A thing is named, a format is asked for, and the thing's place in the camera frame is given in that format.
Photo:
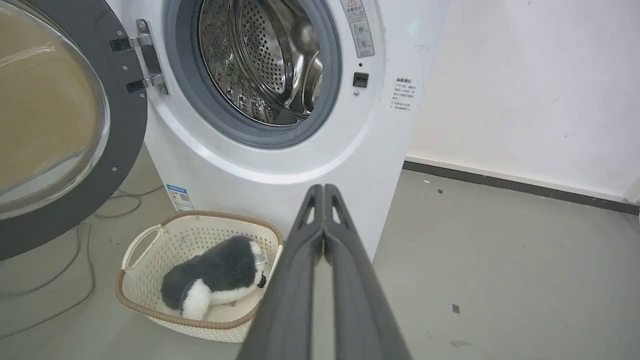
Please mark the grey round washing machine door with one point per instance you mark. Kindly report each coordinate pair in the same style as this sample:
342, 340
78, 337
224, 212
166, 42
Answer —
65, 115

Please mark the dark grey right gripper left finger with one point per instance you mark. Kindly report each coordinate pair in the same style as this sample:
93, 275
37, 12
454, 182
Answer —
287, 300

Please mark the cream perforated laundry basket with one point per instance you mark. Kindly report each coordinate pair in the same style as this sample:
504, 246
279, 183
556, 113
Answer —
150, 280

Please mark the grey and white plush toy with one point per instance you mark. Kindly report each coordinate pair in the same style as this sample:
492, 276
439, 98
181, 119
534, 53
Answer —
215, 277

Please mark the white front-load washing machine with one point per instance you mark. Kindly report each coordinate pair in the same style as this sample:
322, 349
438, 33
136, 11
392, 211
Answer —
240, 125

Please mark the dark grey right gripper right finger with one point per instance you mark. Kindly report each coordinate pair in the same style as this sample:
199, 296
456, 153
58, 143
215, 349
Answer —
360, 300

